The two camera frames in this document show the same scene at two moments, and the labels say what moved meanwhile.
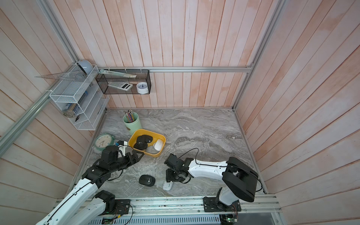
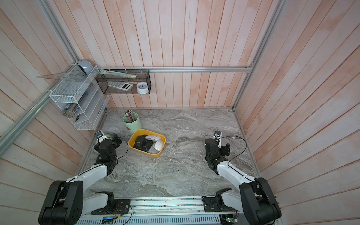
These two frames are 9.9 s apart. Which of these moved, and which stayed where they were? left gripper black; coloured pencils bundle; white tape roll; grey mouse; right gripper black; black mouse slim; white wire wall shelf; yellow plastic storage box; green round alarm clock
Moved: left gripper black; right gripper black
Stayed: black mouse slim; white wire wall shelf; white tape roll; grey mouse; green round alarm clock; coloured pencils bundle; yellow plastic storage box
